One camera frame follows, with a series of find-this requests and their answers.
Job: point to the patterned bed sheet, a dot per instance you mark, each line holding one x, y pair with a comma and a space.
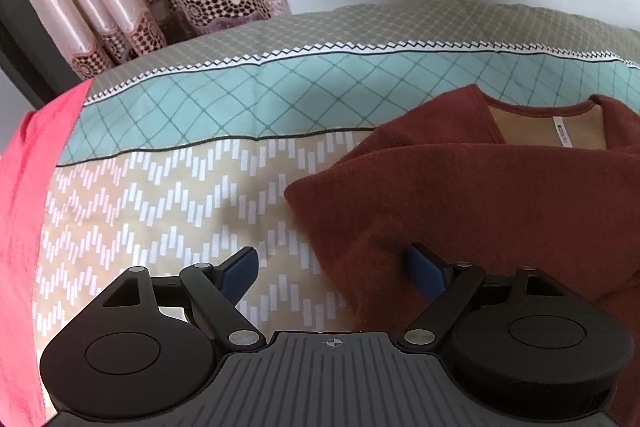
260, 122

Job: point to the pink cloth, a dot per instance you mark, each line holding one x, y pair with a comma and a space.
25, 187

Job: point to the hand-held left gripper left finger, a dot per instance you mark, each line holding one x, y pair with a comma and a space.
239, 275

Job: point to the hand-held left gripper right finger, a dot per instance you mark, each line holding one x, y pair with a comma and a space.
425, 274

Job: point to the maroon fleece top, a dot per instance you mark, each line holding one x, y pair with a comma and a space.
480, 187

